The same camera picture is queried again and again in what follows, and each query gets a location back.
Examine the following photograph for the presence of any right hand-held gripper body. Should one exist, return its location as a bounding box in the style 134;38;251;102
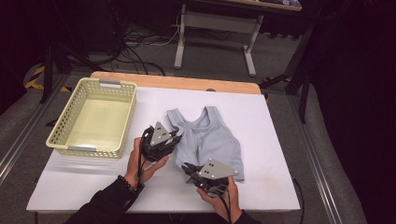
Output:
193;157;240;199

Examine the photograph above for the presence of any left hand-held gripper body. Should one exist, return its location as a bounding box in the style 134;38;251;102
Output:
140;120;176;162

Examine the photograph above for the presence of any light blue tank top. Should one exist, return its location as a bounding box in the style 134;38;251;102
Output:
165;105;246;185

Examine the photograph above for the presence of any pale yellow plastic basket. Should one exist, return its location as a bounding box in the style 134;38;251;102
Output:
45;77;138;160

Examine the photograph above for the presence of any person's right hand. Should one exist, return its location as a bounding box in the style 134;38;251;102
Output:
195;176;242;223

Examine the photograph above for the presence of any person's left hand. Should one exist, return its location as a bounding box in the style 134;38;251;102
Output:
124;137;170;190

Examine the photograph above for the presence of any black metal stand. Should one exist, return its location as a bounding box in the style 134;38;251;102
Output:
40;43;106;105
260;24;312;124

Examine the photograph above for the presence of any white-framed desk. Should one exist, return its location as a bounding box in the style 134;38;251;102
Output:
173;0;304;77

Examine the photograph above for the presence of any colourful flat item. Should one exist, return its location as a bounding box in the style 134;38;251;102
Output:
260;0;303;7

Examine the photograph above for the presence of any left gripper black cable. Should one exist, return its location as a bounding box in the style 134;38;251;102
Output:
122;129;150;214

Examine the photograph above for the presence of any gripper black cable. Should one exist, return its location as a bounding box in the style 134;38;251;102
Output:
122;129;150;214
206;185;234;224

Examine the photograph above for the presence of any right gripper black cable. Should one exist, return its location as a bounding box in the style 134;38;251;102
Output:
206;185;234;224

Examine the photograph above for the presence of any black bead bracelet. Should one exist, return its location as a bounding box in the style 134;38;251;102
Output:
117;175;145;192

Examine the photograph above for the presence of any bundle of black floor cables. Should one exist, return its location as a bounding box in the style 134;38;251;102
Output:
87;8;185;77

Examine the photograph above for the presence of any black cable beside table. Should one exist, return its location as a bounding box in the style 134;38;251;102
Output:
290;174;306;224

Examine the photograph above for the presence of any white floor cable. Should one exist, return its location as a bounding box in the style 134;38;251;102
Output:
125;8;185;48

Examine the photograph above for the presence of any aluminium floor rail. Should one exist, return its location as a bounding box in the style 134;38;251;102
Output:
286;92;345;224
0;74;68;186

